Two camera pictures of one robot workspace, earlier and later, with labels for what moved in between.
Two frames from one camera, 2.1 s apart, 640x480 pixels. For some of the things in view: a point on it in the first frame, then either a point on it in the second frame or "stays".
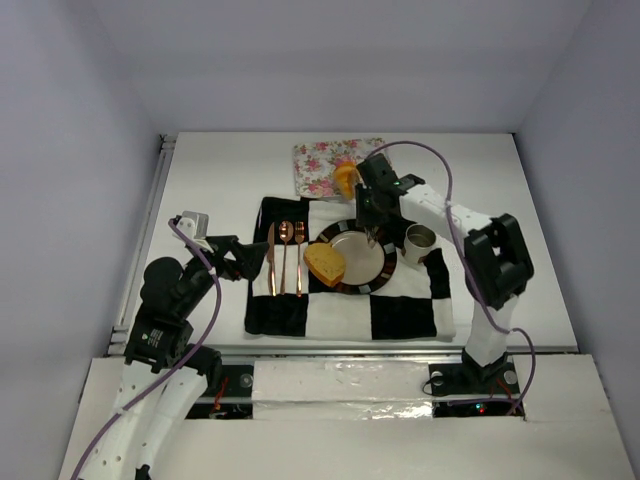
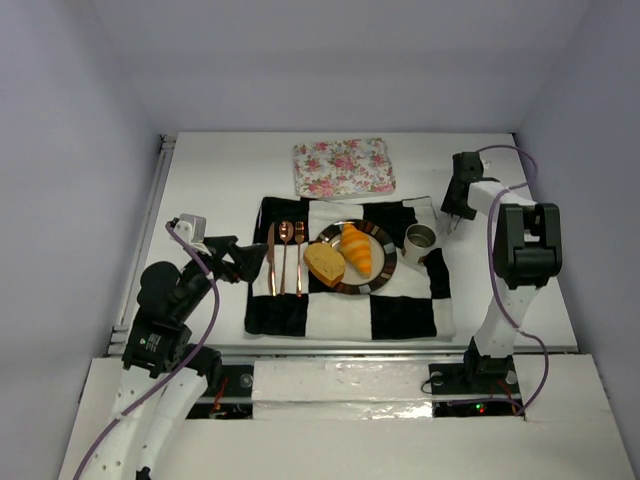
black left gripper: [230, 255] stays
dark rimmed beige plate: [367, 269] stays
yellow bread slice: [324, 262] stays
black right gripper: [370, 220] -> [455, 204]
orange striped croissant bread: [346, 176] -> [357, 248]
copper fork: [299, 238] stays
